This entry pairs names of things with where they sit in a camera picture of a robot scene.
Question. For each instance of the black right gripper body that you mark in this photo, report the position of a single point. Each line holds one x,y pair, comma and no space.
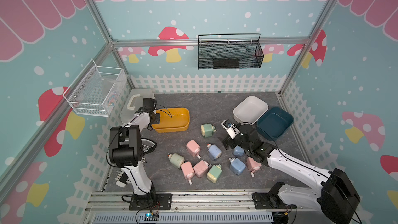
237,141

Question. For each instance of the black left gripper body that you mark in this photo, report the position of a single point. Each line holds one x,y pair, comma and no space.
156,118

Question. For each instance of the dark teal storage tub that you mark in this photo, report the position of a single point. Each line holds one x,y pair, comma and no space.
274,123

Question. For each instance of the white plastic storage tub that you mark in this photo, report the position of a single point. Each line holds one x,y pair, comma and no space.
250,110

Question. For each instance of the yellow plastic storage tub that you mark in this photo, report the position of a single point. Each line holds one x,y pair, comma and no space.
172,120

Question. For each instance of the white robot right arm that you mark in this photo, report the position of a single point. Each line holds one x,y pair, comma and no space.
330,192

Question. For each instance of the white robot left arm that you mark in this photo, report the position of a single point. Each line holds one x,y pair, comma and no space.
126,152

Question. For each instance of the blue sharpener upper right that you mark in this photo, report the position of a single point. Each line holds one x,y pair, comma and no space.
238,151

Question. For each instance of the blue sharpener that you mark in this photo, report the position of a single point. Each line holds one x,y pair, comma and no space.
236,166
214,151
238,151

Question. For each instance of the white lidded plastic case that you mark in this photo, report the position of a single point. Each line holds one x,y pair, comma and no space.
134,102

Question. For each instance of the pink sharpener far right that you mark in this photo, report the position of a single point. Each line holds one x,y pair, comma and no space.
253,166

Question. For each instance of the pink sharpener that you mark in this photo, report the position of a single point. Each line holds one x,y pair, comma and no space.
201,168
193,148
253,166
188,171

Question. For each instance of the blue sharpener lower right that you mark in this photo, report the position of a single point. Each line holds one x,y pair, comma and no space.
236,166

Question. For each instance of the blue sharpener centre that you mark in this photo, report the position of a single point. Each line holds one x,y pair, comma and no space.
214,151

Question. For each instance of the green sharpener near tubs left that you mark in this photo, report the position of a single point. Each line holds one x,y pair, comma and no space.
207,130

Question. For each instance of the green sharpener lower centre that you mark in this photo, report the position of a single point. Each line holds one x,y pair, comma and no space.
214,173

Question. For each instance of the pink sharpener upper left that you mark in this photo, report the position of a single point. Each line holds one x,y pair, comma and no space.
193,148

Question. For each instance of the pink sharpener lower centre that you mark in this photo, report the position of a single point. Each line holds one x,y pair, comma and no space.
201,168

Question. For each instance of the pale green round sharpener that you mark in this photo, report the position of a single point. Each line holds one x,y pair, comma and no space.
176,160

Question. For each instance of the pink sharpener lower left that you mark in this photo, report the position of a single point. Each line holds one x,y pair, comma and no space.
188,171

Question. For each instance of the green circuit board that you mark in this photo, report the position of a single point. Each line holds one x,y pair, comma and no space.
151,217

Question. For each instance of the white wire wall basket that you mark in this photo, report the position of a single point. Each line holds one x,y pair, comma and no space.
96,90

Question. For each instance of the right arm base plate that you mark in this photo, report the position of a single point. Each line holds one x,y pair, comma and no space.
270,201

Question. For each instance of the black wire mesh basket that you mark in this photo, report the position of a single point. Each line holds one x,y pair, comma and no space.
229,51

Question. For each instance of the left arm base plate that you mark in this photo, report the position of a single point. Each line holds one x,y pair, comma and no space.
153,201

